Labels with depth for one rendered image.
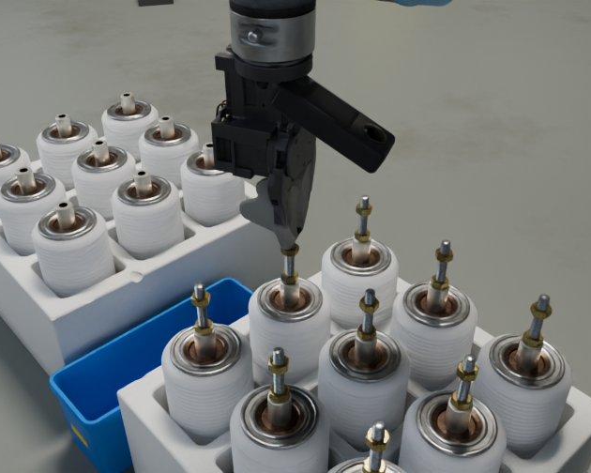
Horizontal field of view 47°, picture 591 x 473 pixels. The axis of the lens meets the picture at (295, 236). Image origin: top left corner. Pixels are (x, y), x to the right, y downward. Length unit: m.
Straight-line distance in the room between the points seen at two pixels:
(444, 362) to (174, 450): 0.31
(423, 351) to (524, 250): 0.59
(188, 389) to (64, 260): 0.30
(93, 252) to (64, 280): 0.05
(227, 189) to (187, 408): 0.39
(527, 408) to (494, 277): 0.55
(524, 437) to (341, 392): 0.20
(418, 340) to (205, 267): 0.38
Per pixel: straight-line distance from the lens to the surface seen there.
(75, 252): 0.93
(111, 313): 0.97
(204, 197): 1.03
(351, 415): 0.73
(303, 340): 0.77
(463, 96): 1.90
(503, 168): 1.59
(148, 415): 0.79
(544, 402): 0.74
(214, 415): 0.75
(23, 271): 1.01
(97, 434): 0.89
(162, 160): 1.11
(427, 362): 0.80
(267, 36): 0.60
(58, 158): 1.16
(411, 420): 0.69
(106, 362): 0.97
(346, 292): 0.83
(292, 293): 0.77
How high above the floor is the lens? 0.78
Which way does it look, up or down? 36 degrees down
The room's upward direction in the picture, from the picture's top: straight up
